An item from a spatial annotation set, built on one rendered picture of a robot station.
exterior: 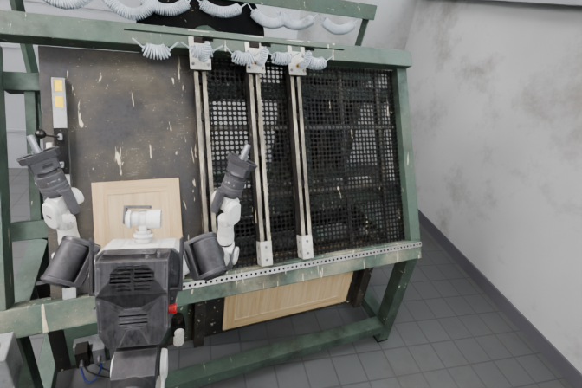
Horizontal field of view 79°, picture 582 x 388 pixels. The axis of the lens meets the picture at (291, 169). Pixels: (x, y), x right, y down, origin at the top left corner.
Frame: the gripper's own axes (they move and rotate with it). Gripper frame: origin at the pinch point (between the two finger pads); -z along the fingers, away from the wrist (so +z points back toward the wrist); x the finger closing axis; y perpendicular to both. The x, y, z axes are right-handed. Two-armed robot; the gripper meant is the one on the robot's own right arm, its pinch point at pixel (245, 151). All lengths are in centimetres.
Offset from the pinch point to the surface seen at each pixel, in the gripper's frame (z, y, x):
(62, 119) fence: 21, -6, 81
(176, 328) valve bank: 91, 0, 2
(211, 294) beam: 78, 16, -4
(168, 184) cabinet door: 37, 17, 37
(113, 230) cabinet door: 61, -2, 45
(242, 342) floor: 148, 74, -19
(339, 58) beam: -49, 86, -2
